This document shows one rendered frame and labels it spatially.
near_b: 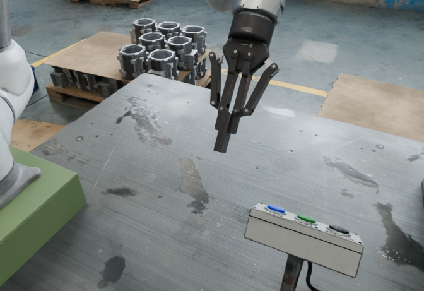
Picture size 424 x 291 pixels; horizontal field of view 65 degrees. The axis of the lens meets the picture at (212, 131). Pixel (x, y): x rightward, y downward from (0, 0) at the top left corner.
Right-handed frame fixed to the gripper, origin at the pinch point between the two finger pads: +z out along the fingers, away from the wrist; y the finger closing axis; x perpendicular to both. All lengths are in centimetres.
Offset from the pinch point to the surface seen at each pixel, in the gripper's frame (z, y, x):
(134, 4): -153, -292, 355
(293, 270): 19.6, 17.0, 3.4
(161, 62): -36, -97, 139
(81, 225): 32, -35, 16
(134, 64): -32, -119, 140
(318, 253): 13.7, 19.8, -3.4
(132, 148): 12, -41, 39
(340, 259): 13.5, 22.7, -3.4
